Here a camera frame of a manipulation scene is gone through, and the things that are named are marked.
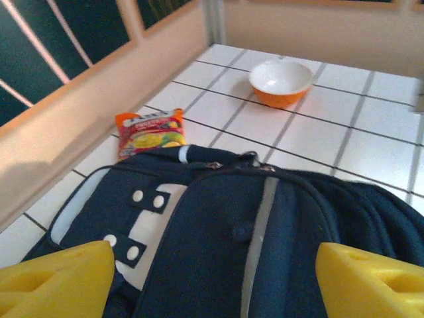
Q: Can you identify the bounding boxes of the navy blue student backpack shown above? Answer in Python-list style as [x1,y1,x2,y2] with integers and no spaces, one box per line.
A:
[21,144,424,318]

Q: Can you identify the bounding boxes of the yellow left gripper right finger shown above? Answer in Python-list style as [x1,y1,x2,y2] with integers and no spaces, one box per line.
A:
[314,241,424,318]

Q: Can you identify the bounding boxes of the aluminium frame post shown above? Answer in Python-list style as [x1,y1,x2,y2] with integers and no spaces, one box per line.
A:
[203,0,227,48]

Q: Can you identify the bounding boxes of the orange fruit candy bag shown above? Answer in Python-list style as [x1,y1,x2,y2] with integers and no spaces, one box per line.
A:
[115,108,186,162]

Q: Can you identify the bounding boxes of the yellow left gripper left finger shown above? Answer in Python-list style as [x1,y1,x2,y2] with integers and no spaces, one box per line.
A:
[0,240,115,318]

